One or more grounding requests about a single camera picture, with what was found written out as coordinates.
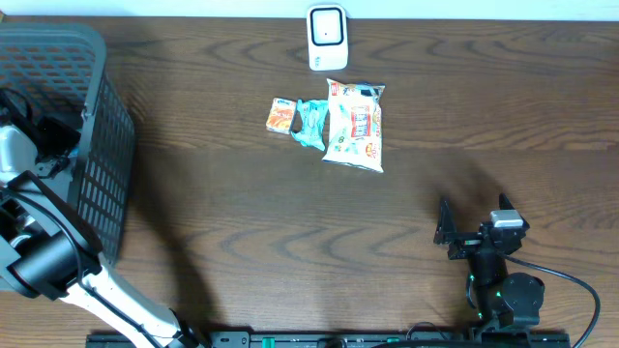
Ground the yellow snack bag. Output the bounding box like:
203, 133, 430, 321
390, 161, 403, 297
322, 78, 385, 173

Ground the teal packet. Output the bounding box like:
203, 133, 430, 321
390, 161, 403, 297
291, 100, 329, 151

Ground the orange tissue pack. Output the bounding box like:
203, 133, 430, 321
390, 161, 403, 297
265, 98, 297, 134

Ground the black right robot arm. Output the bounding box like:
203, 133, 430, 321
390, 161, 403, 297
433, 194, 545, 331

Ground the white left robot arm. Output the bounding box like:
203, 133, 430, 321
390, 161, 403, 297
1, 116, 449, 347

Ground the white barcode scanner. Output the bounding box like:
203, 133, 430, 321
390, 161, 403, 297
306, 4, 349, 72

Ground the dark grey plastic basket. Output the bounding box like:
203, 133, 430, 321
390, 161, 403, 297
1, 23, 135, 265

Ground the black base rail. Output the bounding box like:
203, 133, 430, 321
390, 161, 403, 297
86, 329, 572, 348

